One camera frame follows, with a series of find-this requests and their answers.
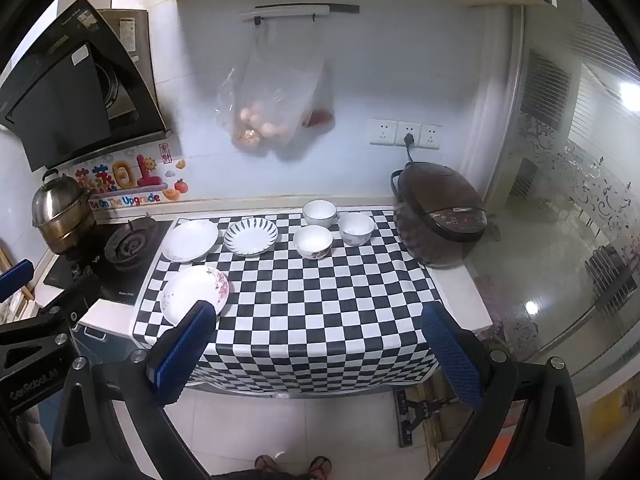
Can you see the white bowl with dark rim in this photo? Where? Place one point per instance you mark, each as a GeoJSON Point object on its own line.
{"type": "Point", "coordinates": [319, 211]}

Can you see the patterned glass sliding door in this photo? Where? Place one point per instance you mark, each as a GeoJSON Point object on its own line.
{"type": "Point", "coordinates": [575, 160]}

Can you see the white plate with striped rim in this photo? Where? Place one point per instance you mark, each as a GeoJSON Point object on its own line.
{"type": "Point", "coordinates": [250, 235]}

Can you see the black and white checkered cloth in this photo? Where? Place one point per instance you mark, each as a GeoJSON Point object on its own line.
{"type": "Point", "coordinates": [300, 310]}

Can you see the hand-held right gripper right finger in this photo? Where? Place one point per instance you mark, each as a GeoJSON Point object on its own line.
{"type": "Point", "coordinates": [450, 360]}

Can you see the person's right foot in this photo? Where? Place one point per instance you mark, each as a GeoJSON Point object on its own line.
{"type": "Point", "coordinates": [320, 465]}

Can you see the clear plastic bag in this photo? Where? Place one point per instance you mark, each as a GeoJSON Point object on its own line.
{"type": "Point", "coordinates": [270, 90]}

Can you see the colourful wall sticker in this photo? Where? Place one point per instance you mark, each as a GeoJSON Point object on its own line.
{"type": "Point", "coordinates": [125, 180]}

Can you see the pile of brown eggs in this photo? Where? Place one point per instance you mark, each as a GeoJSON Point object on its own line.
{"type": "Point", "coordinates": [260, 122]}

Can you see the person's foot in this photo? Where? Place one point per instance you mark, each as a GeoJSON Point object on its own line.
{"type": "Point", "coordinates": [267, 462]}
{"type": "Point", "coordinates": [320, 465]}

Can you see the black gas stove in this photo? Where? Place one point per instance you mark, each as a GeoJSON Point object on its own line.
{"type": "Point", "coordinates": [130, 245]}

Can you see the white wall hook rail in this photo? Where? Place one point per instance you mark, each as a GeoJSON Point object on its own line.
{"type": "Point", "coordinates": [290, 11]}

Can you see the black range hood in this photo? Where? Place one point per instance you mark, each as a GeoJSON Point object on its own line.
{"type": "Point", "coordinates": [60, 90]}

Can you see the plain white plate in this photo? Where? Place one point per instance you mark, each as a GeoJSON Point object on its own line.
{"type": "Point", "coordinates": [191, 240]}

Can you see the black metal frame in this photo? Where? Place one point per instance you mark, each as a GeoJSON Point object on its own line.
{"type": "Point", "coordinates": [415, 410]}

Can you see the white plate with floral print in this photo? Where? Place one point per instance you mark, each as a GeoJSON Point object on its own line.
{"type": "Point", "coordinates": [192, 290]}

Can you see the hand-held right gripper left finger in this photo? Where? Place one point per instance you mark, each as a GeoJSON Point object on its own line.
{"type": "Point", "coordinates": [184, 355]}

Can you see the white wall outlet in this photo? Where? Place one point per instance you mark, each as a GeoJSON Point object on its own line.
{"type": "Point", "coordinates": [406, 127]}
{"type": "Point", "coordinates": [382, 132]}
{"type": "Point", "coordinates": [431, 136]}

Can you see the person's left foot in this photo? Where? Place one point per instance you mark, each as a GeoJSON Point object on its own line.
{"type": "Point", "coordinates": [267, 462]}

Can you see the brown rice cooker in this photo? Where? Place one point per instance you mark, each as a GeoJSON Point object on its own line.
{"type": "Point", "coordinates": [440, 210]}

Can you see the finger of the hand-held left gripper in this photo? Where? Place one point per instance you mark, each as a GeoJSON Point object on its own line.
{"type": "Point", "coordinates": [15, 274]}
{"type": "Point", "coordinates": [80, 292]}

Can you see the stainless steel pot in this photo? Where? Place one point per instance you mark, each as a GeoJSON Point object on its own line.
{"type": "Point", "coordinates": [60, 210]}

